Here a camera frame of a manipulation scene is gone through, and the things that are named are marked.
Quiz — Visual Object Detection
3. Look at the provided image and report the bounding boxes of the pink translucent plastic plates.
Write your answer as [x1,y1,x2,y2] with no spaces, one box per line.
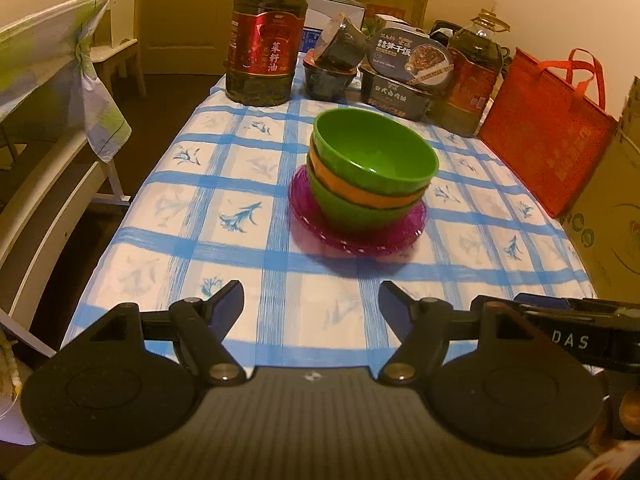
[288,165,428,257]

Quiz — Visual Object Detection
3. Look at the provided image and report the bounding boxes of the orange plastic bowl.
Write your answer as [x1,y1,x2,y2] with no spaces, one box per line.
[309,140,426,209]

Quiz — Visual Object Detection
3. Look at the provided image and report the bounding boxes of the large green plastic bowl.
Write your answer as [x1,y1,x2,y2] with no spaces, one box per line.
[306,162,421,231]

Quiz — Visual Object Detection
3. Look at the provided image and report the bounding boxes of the small green plastic bowl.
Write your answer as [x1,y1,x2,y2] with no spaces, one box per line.
[312,107,439,196]

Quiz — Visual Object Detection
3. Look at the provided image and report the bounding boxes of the operator hand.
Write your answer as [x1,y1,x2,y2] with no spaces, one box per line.
[585,388,639,479]

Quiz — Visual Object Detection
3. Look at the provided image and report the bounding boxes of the large cardboard box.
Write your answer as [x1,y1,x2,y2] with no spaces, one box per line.
[563,79,640,304]

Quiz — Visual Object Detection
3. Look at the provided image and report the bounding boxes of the black instant rice box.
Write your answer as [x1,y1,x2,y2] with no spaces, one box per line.
[358,62,432,122]

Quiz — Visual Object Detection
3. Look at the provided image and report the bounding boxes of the red tote bag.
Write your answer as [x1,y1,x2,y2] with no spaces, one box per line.
[478,48,617,218]

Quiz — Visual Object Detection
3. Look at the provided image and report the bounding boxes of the chair with checked cloth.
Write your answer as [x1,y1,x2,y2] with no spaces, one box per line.
[1,0,131,328]

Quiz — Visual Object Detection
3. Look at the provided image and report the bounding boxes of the dark instant food cup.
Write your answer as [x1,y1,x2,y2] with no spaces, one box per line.
[303,49,357,102]

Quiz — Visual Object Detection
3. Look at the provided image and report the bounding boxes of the tilted instant rice bowl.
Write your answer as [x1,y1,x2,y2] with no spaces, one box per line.
[367,27,454,91]

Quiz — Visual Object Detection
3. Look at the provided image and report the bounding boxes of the right cooking oil bottle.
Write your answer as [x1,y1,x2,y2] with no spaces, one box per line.
[430,9,511,138]

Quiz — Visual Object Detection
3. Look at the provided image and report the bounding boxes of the cooking oil bottle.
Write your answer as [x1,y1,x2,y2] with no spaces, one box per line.
[226,0,308,107]
[430,9,511,138]

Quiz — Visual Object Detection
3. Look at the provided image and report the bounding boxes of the tilted dark food cup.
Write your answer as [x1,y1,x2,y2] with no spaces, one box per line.
[314,13,368,72]

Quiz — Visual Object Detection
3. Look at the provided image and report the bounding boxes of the white wooden chair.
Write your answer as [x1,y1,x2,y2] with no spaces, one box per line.
[90,0,146,98]

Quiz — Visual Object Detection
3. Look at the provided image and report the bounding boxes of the brown wooden door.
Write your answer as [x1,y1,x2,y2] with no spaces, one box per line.
[139,0,233,75]

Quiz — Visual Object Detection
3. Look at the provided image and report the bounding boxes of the left cooking oil bottle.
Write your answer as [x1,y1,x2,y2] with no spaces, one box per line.
[226,0,308,107]

